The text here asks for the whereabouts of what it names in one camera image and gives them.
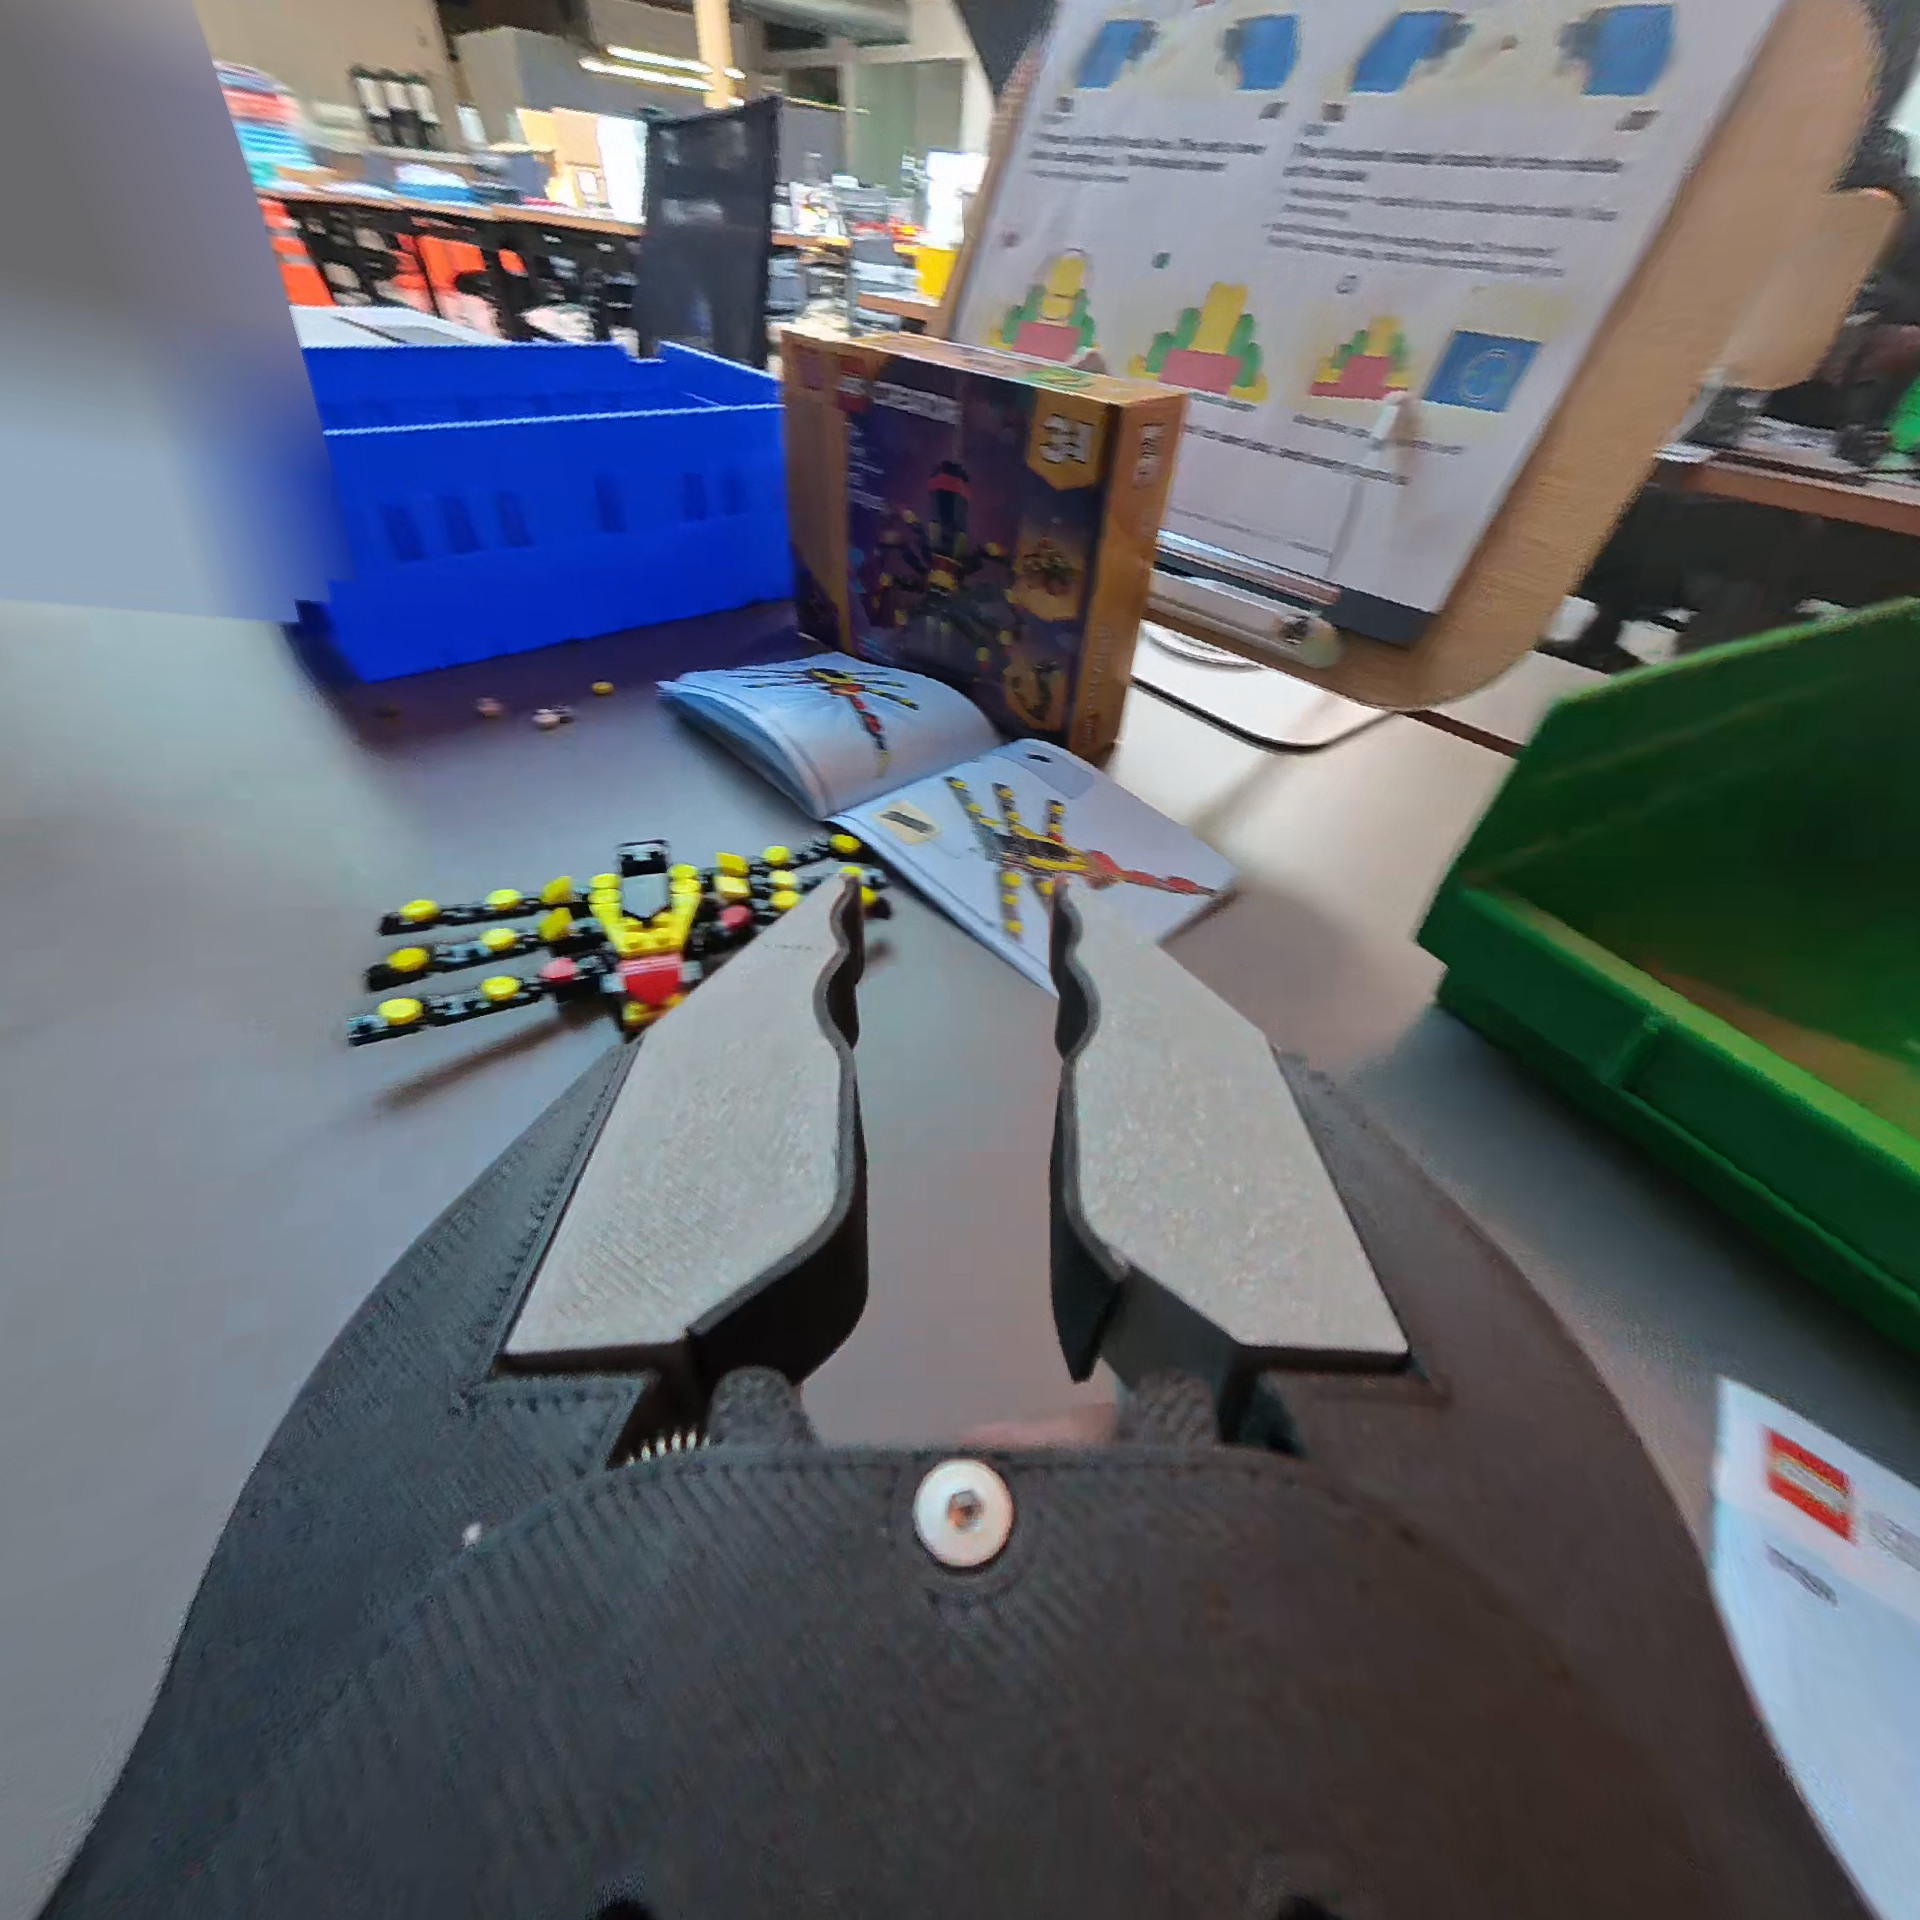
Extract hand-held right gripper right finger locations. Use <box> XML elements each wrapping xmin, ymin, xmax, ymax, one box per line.
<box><xmin>1047</xmin><ymin>888</ymin><xmax>1415</xmax><ymax>1442</ymax></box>

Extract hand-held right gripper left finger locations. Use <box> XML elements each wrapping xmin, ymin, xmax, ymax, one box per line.
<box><xmin>499</xmin><ymin>873</ymin><xmax>875</xmax><ymax>1412</ymax></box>

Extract black yellow lego spider model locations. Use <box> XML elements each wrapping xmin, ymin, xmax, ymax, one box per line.
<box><xmin>346</xmin><ymin>840</ymin><xmax>895</xmax><ymax>1048</ymax></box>

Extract open lego instruction booklet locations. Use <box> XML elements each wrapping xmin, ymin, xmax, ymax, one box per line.
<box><xmin>660</xmin><ymin>649</ymin><xmax>1239</xmax><ymax>993</ymax></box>

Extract purple yellow lego set box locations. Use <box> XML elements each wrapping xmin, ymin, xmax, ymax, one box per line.
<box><xmin>779</xmin><ymin>330</ymin><xmax>1187</xmax><ymax>760</ymax></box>

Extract metal clipboard clip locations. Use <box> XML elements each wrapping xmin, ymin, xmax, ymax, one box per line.
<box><xmin>1152</xmin><ymin>538</ymin><xmax>1444</xmax><ymax>665</ymax></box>

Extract green plastic bin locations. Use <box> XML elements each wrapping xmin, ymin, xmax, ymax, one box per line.
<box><xmin>1417</xmin><ymin>599</ymin><xmax>1920</xmax><ymax>1354</ymax></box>

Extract blue plastic bin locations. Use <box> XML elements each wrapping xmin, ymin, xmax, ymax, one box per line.
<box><xmin>293</xmin><ymin>344</ymin><xmax>797</xmax><ymax>684</ymax></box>

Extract white paper with red logo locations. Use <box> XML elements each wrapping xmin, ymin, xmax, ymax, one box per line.
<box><xmin>1709</xmin><ymin>1381</ymin><xmax>1920</xmax><ymax>1920</ymax></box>

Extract wooden clipboard stand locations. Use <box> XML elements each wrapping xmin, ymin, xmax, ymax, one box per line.
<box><xmin>930</xmin><ymin>0</ymin><xmax>1906</xmax><ymax>714</ymax></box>

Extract black partition panel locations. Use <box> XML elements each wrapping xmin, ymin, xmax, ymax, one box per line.
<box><xmin>633</xmin><ymin>96</ymin><xmax>783</xmax><ymax>369</ymax></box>

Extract printed instruction sheet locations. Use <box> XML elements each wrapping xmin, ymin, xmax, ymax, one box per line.
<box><xmin>951</xmin><ymin>0</ymin><xmax>1794</xmax><ymax>618</ymax></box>

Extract workbench with black frame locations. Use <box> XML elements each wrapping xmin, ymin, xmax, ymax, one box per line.
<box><xmin>256</xmin><ymin>180</ymin><xmax>648</xmax><ymax>346</ymax></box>

